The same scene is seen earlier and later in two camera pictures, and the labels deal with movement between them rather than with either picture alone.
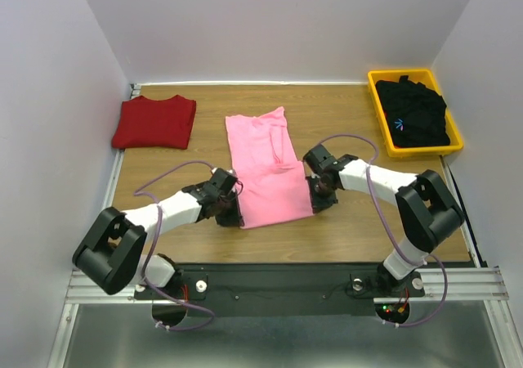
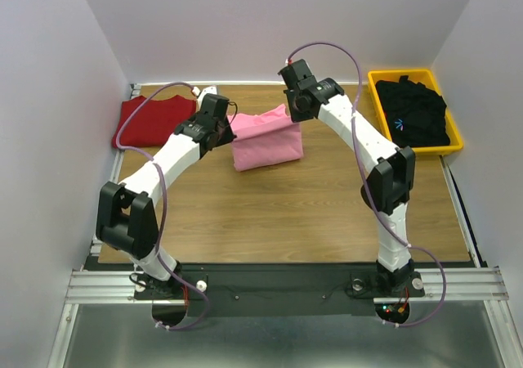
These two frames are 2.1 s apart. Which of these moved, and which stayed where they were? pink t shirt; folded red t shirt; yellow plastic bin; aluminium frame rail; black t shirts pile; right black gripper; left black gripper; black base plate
Moved: right black gripper; pink t shirt; left black gripper
Stayed: aluminium frame rail; folded red t shirt; black t shirts pile; yellow plastic bin; black base plate
